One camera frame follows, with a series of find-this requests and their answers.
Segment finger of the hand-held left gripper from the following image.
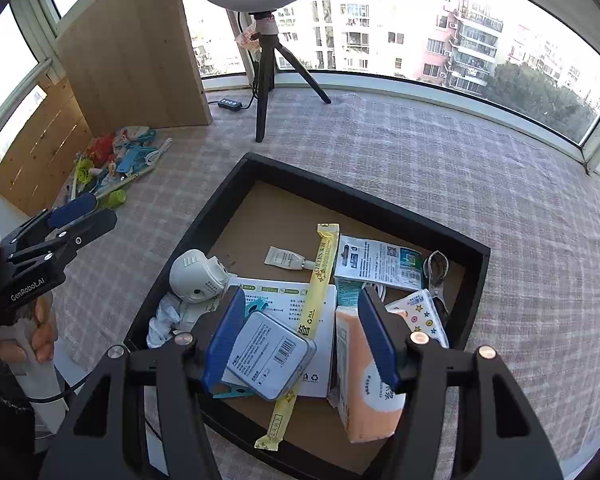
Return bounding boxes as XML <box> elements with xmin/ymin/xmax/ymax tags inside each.
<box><xmin>0</xmin><ymin>193</ymin><xmax>99</xmax><ymax>254</ymax></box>
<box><xmin>7</xmin><ymin>208</ymin><xmax>119</xmax><ymax>282</ymax></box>

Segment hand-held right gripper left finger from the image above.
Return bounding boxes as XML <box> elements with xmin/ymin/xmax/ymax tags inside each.
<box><xmin>39</xmin><ymin>286</ymin><xmax>247</xmax><ymax>480</ymax></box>

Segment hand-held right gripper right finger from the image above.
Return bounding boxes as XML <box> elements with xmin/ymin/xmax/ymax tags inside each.
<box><xmin>357</xmin><ymin>286</ymin><xmax>563</xmax><ymax>480</ymax></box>

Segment white rectangular tin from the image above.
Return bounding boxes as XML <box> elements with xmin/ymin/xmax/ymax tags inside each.
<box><xmin>222</xmin><ymin>311</ymin><xmax>317</xmax><ymax>401</ymax></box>

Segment star print tissue packet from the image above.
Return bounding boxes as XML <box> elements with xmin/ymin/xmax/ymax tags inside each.
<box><xmin>384</xmin><ymin>288</ymin><xmax>451</xmax><ymax>349</ymax></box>

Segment peach tissue pack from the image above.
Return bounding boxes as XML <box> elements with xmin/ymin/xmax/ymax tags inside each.
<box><xmin>334</xmin><ymin>306</ymin><xmax>407</xmax><ymax>444</ymax></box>

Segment white handheld fan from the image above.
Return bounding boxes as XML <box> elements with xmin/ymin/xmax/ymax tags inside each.
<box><xmin>168</xmin><ymin>248</ymin><xmax>230</xmax><ymax>307</ymax></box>

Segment white printed packet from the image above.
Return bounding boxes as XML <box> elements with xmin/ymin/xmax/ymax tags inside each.
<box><xmin>333</xmin><ymin>234</ymin><xmax>424</xmax><ymax>292</ymax></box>

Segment black box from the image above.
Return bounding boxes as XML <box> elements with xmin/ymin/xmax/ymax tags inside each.
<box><xmin>124</xmin><ymin>152</ymin><xmax>491</xmax><ymax>480</ymax></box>

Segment person's left forearm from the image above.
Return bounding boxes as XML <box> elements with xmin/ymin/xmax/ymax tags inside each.
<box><xmin>0</xmin><ymin>330</ymin><xmax>37</xmax><ymax>480</ymax></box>

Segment person's left hand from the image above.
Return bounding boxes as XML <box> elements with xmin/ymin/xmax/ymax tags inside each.
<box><xmin>0</xmin><ymin>296</ymin><xmax>59</xmax><ymax>364</ymax></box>

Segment yellow shuttlecock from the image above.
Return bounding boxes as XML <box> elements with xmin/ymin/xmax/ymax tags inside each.
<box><xmin>74</xmin><ymin>157</ymin><xmax>96</xmax><ymax>184</ymax></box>

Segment teal packet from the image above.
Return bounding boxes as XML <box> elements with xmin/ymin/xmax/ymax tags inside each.
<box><xmin>335</xmin><ymin>280</ymin><xmax>364</xmax><ymax>307</ymax></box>

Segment wrapped bamboo chopsticks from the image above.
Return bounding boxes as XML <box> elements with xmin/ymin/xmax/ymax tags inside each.
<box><xmin>92</xmin><ymin>166</ymin><xmax>157</xmax><ymax>197</ymax></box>

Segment crumpled white tissue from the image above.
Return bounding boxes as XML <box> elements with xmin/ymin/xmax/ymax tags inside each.
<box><xmin>146</xmin><ymin>293</ymin><xmax>184</xmax><ymax>349</ymax></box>

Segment wooden slat panel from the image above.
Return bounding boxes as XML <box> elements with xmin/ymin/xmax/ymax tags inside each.
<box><xmin>0</xmin><ymin>77</ymin><xmax>94</xmax><ymax>217</ymax></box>

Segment metal nail clipper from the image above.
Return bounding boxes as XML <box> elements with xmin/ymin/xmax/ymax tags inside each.
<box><xmin>423</xmin><ymin>249</ymin><xmax>451</xmax><ymax>327</ymax></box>

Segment long yellow sachet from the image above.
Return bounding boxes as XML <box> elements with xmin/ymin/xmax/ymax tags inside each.
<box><xmin>253</xmin><ymin>223</ymin><xmax>340</xmax><ymax>451</ymax></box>

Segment red white snack packet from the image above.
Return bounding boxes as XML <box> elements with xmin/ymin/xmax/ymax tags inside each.
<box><xmin>111</xmin><ymin>125</ymin><xmax>156</xmax><ymax>145</ymax></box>

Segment small white tube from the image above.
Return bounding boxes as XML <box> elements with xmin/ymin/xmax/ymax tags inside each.
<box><xmin>263</xmin><ymin>245</ymin><xmax>316</xmax><ymax>271</ymax></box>

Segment plywood board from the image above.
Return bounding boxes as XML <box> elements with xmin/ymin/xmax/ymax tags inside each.
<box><xmin>55</xmin><ymin>0</ymin><xmax>214</xmax><ymax>139</ymax></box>

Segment black tripod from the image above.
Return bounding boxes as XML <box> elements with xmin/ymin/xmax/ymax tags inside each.
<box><xmin>251</xmin><ymin>10</ymin><xmax>332</xmax><ymax>144</ymax></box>

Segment green trees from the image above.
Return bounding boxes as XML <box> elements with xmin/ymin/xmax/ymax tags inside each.
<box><xmin>482</xmin><ymin>60</ymin><xmax>600</xmax><ymax>143</ymax></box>

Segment apartment buildings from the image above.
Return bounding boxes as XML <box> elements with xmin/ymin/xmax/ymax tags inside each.
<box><xmin>187</xmin><ymin>0</ymin><xmax>600</xmax><ymax>111</ymax></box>

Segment window frame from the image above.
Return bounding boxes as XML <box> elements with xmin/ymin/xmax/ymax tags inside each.
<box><xmin>0</xmin><ymin>0</ymin><xmax>600</xmax><ymax>181</ymax></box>

